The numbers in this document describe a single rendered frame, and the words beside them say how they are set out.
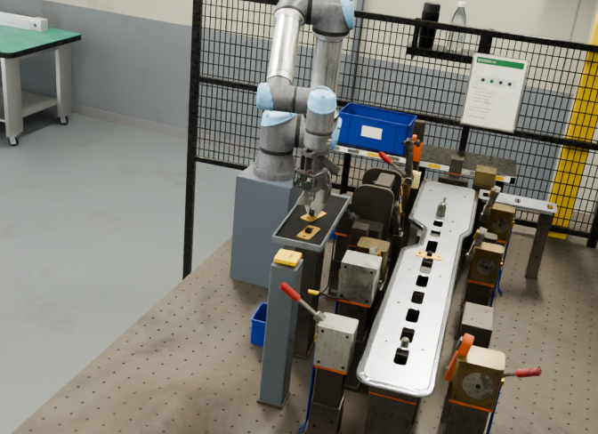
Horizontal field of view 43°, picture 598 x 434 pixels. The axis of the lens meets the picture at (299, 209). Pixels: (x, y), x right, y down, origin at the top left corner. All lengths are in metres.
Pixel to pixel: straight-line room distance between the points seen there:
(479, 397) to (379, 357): 0.25
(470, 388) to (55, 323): 2.38
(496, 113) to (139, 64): 3.60
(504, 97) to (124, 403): 1.97
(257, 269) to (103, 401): 0.79
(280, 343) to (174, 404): 0.35
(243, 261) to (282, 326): 0.72
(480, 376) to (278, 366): 0.56
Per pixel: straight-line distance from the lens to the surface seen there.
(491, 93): 3.27
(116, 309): 3.87
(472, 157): 3.27
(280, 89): 2.13
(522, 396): 2.42
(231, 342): 2.41
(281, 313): 2.00
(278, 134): 2.52
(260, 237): 2.63
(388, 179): 2.45
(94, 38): 6.42
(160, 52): 6.10
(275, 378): 2.12
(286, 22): 2.31
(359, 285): 2.08
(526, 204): 2.97
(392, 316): 2.07
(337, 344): 1.88
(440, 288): 2.25
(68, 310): 3.88
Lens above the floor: 2.07
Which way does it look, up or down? 24 degrees down
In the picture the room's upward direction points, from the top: 6 degrees clockwise
